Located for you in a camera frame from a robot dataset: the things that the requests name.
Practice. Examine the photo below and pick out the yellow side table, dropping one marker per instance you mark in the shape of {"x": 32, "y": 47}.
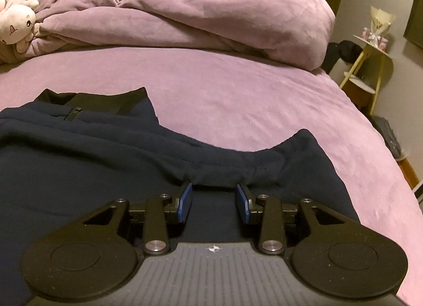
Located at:
{"x": 363, "y": 81}

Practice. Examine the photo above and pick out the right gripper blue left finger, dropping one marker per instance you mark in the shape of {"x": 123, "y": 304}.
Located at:
{"x": 182, "y": 201}

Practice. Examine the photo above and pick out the purple duvet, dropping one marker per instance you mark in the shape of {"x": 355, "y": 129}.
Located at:
{"x": 293, "y": 32}

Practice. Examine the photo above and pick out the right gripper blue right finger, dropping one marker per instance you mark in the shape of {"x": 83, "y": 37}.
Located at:
{"x": 245, "y": 202}

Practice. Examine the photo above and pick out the olive green headboard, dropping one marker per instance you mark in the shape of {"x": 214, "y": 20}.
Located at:
{"x": 9, "y": 54}

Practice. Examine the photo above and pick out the dark navy zip jacket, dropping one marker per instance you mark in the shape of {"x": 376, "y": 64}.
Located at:
{"x": 63, "y": 156}

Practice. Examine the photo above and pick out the wrapped flower bouquet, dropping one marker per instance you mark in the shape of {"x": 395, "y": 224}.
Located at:
{"x": 381, "y": 22}

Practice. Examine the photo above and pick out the white plush toy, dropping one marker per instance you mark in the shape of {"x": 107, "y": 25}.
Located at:
{"x": 17, "y": 22}

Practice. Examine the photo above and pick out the purple bed sheet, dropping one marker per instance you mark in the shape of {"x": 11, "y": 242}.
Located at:
{"x": 244, "y": 103}

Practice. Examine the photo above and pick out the dark wall television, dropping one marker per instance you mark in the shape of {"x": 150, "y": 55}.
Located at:
{"x": 414, "y": 29}

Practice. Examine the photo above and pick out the dark plastic bin bag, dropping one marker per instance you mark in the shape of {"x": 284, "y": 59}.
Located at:
{"x": 385, "y": 130}

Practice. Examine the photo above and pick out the black bag on floor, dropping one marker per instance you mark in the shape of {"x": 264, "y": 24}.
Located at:
{"x": 346, "y": 50}

